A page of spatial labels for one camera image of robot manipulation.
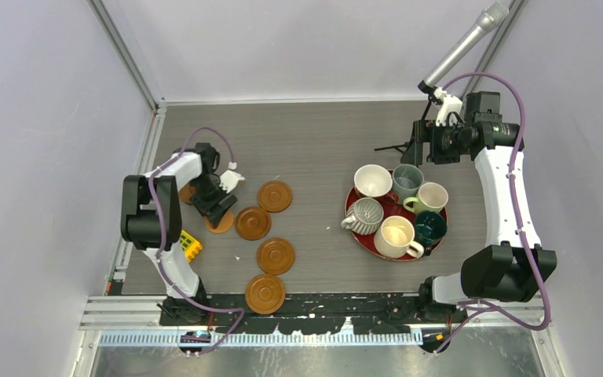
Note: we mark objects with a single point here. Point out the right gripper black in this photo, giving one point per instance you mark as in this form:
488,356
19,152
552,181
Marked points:
426,131

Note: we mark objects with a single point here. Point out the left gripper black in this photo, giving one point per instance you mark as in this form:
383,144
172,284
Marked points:
215,214

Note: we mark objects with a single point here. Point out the small dark wooden coaster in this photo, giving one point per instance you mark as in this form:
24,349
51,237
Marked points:
186,194

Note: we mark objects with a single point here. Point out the brown ringed wooden coaster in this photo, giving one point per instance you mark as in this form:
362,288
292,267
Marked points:
275,256
265,294
253,223
275,196

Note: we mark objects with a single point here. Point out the red round tray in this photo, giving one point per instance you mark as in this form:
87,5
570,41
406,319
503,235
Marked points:
390,209

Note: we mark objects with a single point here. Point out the grey striped ribbed cup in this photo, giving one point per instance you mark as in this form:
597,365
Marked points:
363,217

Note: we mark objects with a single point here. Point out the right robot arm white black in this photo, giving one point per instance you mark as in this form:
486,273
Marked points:
505,269

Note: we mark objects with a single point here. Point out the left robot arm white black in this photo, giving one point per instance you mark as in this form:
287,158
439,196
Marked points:
151,214

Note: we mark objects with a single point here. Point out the grey blue cup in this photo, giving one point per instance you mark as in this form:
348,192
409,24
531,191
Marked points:
407,179

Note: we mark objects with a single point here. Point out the light green cup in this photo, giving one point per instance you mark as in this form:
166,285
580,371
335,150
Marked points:
430,197

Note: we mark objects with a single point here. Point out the white cup red outside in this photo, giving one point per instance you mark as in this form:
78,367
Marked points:
374,181

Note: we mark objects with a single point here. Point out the dark teal cup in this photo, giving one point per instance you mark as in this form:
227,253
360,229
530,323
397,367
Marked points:
430,228

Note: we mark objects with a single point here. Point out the yellow toy block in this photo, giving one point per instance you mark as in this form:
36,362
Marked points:
190,246

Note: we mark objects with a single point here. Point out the large cream mug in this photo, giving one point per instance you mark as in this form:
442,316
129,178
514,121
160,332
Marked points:
395,238

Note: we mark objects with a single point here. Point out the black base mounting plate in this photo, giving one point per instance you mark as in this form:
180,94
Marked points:
312,314

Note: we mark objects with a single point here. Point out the silver microphone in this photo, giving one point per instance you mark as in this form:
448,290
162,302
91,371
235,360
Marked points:
488,20

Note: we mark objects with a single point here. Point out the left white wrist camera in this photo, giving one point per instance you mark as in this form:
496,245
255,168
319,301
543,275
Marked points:
230,179

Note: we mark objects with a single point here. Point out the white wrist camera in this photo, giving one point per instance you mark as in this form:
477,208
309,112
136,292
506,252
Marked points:
230,179
449,107

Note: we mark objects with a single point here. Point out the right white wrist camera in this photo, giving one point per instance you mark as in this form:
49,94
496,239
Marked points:
449,107

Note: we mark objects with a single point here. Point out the aluminium front rail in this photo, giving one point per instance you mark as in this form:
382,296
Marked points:
130,312

